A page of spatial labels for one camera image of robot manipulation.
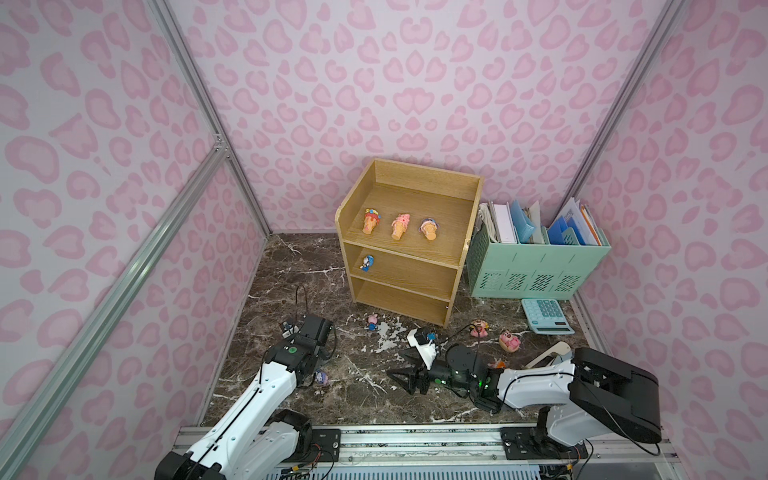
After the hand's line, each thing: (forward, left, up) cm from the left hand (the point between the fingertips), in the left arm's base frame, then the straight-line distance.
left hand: (317, 351), depth 83 cm
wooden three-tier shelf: (+18, -27, +10) cm, 34 cm away
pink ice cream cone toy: (+21, -23, +28) cm, 42 cm away
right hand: (-6, -21, +5) cm, 23 cm away
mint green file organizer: (+21, -62, +10) cm, 66 cm away
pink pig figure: (+8, -47, -3) cm, 48 cm away
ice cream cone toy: (+19, -30, +29) cm, 46 cm away
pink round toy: (+4, -55, -3) cm, 55 cm away
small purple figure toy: (-6, -2, -3) cm, 7 cm away
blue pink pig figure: (+12, -14, -5) cm, 19 cm away
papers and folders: (+30, -56, +20) cm, 66 cm away
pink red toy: (-3, -50, -2) cm, 50 cm away
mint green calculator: (+12, -69, -4) cm, 70 cm away
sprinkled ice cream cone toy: (+23, -16, +28) cm, 40 cm away
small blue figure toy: (+21, -14, +13) cm, 28 cm away
